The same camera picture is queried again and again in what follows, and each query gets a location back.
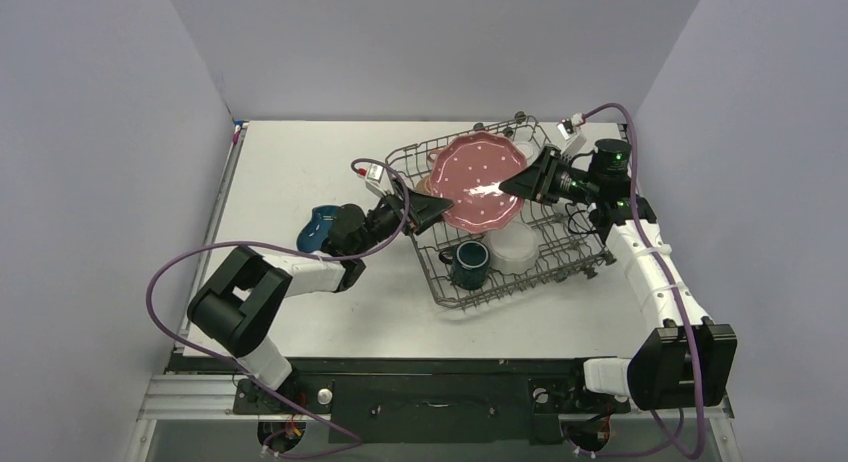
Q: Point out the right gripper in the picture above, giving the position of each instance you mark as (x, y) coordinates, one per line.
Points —
(549, 177)

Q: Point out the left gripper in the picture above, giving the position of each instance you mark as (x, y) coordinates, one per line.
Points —
(423, 211)

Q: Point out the pink polka dot plate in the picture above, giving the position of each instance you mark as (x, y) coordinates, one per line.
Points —
(468, 172)

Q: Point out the dark green mug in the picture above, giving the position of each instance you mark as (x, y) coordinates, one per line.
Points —
(469, 264)

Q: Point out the blue leaf-shaped plate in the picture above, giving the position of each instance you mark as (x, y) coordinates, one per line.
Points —
(311, 237)

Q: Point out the small orange cup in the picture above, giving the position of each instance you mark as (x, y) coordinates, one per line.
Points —
(432, 158)

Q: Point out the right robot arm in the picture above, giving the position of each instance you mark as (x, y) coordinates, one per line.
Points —
(686, 358)

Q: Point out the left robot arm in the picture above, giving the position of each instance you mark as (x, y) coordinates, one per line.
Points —
(240, 300)

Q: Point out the brown floral mug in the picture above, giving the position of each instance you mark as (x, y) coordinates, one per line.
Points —
(423, 185)

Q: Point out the white round bowl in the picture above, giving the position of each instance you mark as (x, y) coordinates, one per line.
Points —
(528, 149)

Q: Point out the white fluted bowl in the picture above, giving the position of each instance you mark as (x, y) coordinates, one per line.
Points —
(514, 249)

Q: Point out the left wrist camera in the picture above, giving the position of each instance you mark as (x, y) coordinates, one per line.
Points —
(372, 173)

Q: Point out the grey wire dish rack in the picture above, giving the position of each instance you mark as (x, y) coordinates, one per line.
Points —
(541, 244)

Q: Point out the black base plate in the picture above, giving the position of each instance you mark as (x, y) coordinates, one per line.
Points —
(392, 400)

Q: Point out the aluminium rail frame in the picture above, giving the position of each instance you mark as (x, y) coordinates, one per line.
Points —
(190, 398)

